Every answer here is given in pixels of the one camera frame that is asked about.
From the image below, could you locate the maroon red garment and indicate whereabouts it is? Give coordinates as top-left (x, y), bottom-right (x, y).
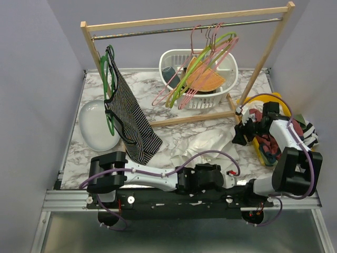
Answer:
top-left (249, 109), bottom-right (304, 166)

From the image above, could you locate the dark bowl in basket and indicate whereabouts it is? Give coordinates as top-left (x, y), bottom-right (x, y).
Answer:
top-left (180, 67), bottom-right (216, 95)

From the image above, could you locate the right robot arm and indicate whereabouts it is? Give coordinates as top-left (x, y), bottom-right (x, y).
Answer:
top-left (232, 102), bottom-right (323, 207)

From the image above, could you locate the white oval plate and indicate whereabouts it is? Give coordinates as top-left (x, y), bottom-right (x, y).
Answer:
top-left (78, 100), bottom-right (120, 152)

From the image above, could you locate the yellow plastic bin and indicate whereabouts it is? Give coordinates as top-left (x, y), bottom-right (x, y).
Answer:
top-left (243, 92), bottom-right (291, 167)

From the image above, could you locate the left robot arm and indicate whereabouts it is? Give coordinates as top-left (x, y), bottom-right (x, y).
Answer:
top-left (80, 150), bottom-right (241, 208)

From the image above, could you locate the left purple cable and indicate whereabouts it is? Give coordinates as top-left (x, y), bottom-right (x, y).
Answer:
top-left (78, 149), bottom-right (242, 231)

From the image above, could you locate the dark teal cup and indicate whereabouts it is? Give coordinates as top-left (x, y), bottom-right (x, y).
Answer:
top-left (162, 66), bottom-right (180, 89)

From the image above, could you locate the white plastic laundry basket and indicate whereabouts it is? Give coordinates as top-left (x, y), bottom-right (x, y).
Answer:
top-left (158, 49), bottom-right (239, 110)

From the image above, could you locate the wooden clothes rack frame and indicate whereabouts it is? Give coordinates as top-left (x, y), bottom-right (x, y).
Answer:
top-left (81, 1), bottom-right (295, 127)

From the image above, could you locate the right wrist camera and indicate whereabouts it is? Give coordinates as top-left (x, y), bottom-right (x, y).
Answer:
top-left (235, 105), bottom-right (251, 125)

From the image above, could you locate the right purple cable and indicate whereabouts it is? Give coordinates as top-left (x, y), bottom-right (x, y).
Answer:
top-left (238, 93), bottom-right (316, 227)

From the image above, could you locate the purple cable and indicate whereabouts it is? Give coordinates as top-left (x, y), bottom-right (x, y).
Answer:
top-left (78, 149), bottom-right (242, 231)
top-left (238, 93), bottom-right (316, 227)

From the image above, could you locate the metal hanging rod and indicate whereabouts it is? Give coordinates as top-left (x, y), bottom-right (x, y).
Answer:
top-left (92, 17), bottom-right (283, 41)

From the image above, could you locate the light green hanger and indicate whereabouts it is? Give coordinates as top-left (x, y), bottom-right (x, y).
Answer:
top-left (165, 31), bottom-right (237, 109)

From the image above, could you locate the white tank top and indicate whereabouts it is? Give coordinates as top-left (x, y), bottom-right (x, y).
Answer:
top-left (171, 128), bottom-right (239, 170)

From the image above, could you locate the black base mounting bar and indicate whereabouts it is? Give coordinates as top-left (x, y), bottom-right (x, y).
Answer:
top-left (88, 185), bottom-right (266, 220)

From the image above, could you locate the dark green hanger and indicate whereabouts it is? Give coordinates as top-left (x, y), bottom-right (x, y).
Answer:
top-left (100, 45), bottom-right (115, 136)

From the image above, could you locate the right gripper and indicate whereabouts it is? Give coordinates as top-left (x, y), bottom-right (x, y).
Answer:
top-left (231, 114), bottom-right (270, 146)

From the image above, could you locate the striped black tank top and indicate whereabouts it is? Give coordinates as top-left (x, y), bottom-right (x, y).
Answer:
top-left (104, 58), bottom-right (163, 165)

